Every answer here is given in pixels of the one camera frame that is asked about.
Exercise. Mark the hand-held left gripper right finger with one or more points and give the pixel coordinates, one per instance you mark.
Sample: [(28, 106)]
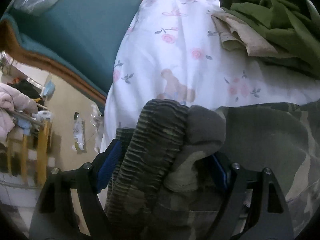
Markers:
[(221, 172)]

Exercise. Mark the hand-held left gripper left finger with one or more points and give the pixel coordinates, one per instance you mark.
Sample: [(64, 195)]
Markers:
[(110, 162)]

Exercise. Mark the camouflage pants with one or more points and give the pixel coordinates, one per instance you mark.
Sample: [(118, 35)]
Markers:
[(160, 135)]

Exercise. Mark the white packet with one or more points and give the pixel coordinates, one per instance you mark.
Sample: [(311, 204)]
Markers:
[(78, 135)]

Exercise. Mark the yellow wooden rack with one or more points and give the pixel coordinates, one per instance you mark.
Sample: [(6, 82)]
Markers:
[(41, 150)]

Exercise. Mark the blue face mask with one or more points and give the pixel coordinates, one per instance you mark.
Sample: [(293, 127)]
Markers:
[(48, 88)]

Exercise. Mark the dark clothing pile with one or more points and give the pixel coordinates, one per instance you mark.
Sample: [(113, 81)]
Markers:
[(27, 87)]

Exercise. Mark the pink padded jacket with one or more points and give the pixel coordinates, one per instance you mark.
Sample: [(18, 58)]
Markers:
[(10, 105)]

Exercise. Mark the floral white bed sheet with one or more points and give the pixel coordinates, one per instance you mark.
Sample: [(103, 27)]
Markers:
[(180, 55)]

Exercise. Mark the beige cloth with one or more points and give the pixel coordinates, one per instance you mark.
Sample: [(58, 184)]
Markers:
[(250, 42)]

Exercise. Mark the teal bed base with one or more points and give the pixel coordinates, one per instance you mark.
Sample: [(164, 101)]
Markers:
[(82, 25)]

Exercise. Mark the green cloth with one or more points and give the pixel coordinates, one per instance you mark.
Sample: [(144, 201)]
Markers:
[(282, 17)]

